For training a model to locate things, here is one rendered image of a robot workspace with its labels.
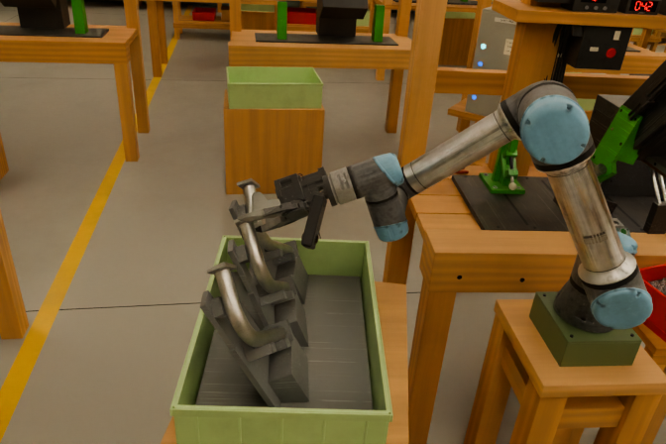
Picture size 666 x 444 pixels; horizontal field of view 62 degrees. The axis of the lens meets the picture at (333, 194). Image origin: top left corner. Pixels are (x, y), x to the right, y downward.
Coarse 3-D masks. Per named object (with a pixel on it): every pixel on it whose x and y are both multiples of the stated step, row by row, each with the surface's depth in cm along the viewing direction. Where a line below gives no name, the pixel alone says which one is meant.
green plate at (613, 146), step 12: (624, 108) 183; (612, 120) 187; (624, 120) 182; (636, 120) 176; (612, 132) 186; (624, 132) 180; (636, 132) 179; (600, 144) 191; (612, 144) 184; (624, 144) 179; (600, 156) 189; (612, 156) 183; (624, 156) 183; (636, 156) 183
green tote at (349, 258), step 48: (240, 240) 156; (288, 240) 156; (336, 240) 158; (192, 336) 119; (192, 384) 117; (384, 384) 110; (192, 432) 105; (240, 432) 105; (288, 432) 106; (336, 432) 106; (384, 432) 106
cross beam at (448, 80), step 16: (448, 80) 214; (464, 80) 214; (480, 80) 214; (496, 80) 215; (576, 80) 217; (592, 80) 217; (608, 80) 218; (624, 80) 218; (640, 80) 219; (576, 96) 220; (592, 96) 221
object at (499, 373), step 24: (504, 336) 152; (504, 360) 154; (480, 384) 168; (504, 384) 161; (528, 384) 136; (480, 408) 168; (504, 408) 166; (528, 408) 136; (552, 408) 132; (576, 408) 135; (600, 408) 136; (624, 408) 137; (648, 408) 135; (480, 432) 170; (528, 432) 136; (552, 432) 136; (600, 432) 147; (624, 432) 138
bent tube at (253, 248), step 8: (240, 224) 120; (248, 224) 120; (248, 232) 119; (248, 240) 119; (256, 240) 119; (248, 248) 118; (256, 248) 118; (248, 256) 119; (256, 256) 118; (256, 264) 118; (264, 264) 119; (256, 272) 118; (264, 272) 118; (264, 280) 119; (272, 280) 121; (264, 288) 122; (272, 288) 122; (280, 288) 128; (288, 288) 138
